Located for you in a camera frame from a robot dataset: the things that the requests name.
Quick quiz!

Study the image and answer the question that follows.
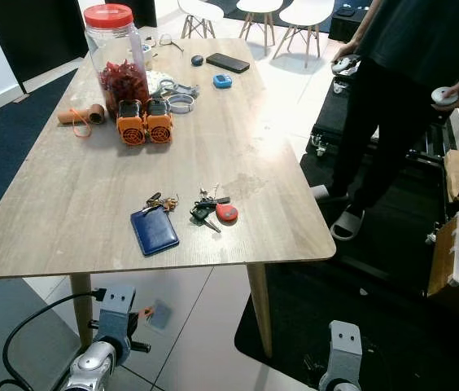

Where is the grey handheld controller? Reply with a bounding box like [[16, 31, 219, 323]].
[[431, 86, 459, 108], [331, 55, 363, 78]]

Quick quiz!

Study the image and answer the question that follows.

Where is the key bunch with brass keys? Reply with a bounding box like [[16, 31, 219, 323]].
[[141, 192, 180, 215]]

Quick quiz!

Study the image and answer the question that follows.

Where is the person's right hand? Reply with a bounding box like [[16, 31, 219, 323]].
[[332, 44, 363, 69]]

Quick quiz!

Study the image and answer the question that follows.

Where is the grey floor socket cover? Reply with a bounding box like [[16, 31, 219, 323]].
[[146, 300, 173, 332]]

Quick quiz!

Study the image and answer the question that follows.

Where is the black floor mat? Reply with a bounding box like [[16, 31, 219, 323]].
[[234, 143, 459, 391]]

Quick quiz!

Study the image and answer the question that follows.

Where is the blue leather wallet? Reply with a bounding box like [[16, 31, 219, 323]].
[[129, 205, 181, 257]]

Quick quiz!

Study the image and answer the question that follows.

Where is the key bunch with red fob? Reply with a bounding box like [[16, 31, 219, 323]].
[[189, 185, 240, 234]]

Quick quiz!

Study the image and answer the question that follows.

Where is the grey slipper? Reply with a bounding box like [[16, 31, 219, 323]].
[[330, 207, 367, 242], [310, 184, 338, 204]]

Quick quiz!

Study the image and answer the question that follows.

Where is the light wooden table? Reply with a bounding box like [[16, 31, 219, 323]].
[[0, 37, 338, 359]]

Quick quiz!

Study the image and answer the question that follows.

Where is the wooden crate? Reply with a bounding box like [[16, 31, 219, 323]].
[[426, 211, 459, 314]]

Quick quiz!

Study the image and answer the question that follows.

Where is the orange black blower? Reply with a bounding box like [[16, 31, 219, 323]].
[[116, 99, 147, 147], [144, 99, 174, 145]]

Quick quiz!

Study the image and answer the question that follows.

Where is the dark blue carpet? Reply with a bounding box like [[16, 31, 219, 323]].
[[0, 69, 80, 237]]

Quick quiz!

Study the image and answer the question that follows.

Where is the brown cardboard tube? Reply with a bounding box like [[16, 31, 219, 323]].
[[57, 103, 107, 128]]

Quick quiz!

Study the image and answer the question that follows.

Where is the white crumpled cloth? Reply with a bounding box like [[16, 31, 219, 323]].
[[146, 71, 175, 95]]

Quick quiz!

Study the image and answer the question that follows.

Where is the small blue gadget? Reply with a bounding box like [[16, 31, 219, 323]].
[[212, 73, 234, 90]]

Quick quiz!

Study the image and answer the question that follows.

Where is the white cup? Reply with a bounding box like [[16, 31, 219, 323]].
[[138, 42, 155, 68]]

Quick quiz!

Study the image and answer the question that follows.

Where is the clear jar with red lid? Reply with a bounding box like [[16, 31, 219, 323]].
[[84, 3, 151, 116]]

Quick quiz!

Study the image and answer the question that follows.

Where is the black smartphone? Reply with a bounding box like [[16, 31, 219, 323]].
[[205, 52, 251, 74]]

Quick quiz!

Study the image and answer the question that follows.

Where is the black door panel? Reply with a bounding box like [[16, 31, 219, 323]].
[[0, 0, 90, 85]]

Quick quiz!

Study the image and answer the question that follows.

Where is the white chair with wooden legs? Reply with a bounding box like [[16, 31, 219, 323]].
[[236, 0, 284, 43], [177, 0, 225, 40], [271, 0, 336, 69]]

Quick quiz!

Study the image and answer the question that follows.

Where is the person in black clothes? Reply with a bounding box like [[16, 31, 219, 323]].
[[311, 0, 459, 242]]

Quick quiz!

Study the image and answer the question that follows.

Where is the black case on floor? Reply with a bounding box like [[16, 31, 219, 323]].
[[327, 4, 373, 43]]

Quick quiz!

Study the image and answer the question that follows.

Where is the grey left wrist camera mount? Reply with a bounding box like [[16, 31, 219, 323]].
[[94, 285, 138, 363]]

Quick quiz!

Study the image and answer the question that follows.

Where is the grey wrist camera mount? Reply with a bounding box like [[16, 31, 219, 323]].
[[320, 320, 364, 391], [94, 285, 138, 363]]

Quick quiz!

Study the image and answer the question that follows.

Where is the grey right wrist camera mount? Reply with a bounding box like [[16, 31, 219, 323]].
[[320, 320, 364, 391]]

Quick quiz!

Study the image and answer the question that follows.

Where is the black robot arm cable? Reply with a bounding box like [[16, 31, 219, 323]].
[[0, 289, 107, 391]]

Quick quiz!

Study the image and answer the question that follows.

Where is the grey tape ring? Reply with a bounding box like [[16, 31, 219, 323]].
[[168, 94, 195, 114]]

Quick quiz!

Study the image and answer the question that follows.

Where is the black wheeled frame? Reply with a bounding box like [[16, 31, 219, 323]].
[[307, 77, 458, 168]]

